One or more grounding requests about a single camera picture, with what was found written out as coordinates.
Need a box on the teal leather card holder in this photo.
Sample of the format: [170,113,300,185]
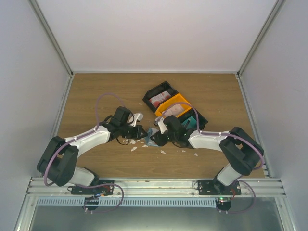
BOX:
[144,128,158,147]

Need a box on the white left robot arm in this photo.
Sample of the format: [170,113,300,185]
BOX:
[37,106,147,194]

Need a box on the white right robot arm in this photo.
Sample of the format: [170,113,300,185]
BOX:
[151,115,264,195]

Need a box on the teal card holder stack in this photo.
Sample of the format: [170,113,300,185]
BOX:
[182,117,197,129]

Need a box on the pink white card stack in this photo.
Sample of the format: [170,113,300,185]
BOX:
[163,104,185,117]

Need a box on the red white card stack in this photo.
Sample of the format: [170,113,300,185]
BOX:
[149,91,171,108]

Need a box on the black storage bin with cards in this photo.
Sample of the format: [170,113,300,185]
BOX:
[143,81,178,113]

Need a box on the black storage bin with holders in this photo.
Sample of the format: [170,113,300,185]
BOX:
[178,109,208,129]

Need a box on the yellow storage bin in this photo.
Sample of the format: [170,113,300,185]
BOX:
[154,93,192,118]

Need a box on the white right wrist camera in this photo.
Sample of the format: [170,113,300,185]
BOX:
[154,117,167,134]

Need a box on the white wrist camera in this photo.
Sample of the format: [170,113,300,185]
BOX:
[154,117,167,134]
[129,113,144,127]

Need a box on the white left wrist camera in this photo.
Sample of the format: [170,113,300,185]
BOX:
[129,113,144,127]

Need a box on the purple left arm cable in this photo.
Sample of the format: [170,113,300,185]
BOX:
[44,93,127,214]

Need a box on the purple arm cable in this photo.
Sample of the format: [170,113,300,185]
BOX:
[44,93,127,214]
[154,103,265,214]

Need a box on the aluminium mounting rail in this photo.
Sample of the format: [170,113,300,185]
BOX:
[26,178,286,197]

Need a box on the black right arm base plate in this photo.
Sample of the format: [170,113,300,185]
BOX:
[196,179,242,211]

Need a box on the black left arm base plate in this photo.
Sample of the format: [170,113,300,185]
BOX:
[71,179,115,211]

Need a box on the grey slotted cable duct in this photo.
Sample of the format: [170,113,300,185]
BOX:
[37,197,216,208]

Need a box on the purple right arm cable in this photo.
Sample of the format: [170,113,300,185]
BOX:
[154,103,265,214]

